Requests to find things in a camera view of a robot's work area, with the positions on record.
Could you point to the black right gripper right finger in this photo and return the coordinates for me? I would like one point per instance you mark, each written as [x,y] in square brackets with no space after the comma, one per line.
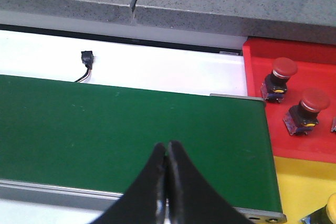
[191,198]

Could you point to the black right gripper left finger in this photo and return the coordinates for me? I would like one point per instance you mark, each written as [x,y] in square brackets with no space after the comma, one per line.
[145,200]

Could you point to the red mushroom push button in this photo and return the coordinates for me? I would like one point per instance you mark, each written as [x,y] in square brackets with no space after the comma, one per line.
[274,86]
[302,117]

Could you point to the green conveyor belt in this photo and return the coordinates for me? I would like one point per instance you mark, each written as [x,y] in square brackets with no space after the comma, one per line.
[99,137]

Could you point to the yellow plastic tray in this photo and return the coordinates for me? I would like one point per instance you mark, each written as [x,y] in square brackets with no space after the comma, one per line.
[304,186]

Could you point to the small black sensor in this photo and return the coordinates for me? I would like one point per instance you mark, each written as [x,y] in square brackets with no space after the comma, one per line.
[87,58]

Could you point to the red plastic tray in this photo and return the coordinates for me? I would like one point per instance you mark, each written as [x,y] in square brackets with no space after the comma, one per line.
[316,69]

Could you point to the right grey stone slab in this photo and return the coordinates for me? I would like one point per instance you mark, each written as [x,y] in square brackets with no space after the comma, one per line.
[302,20]

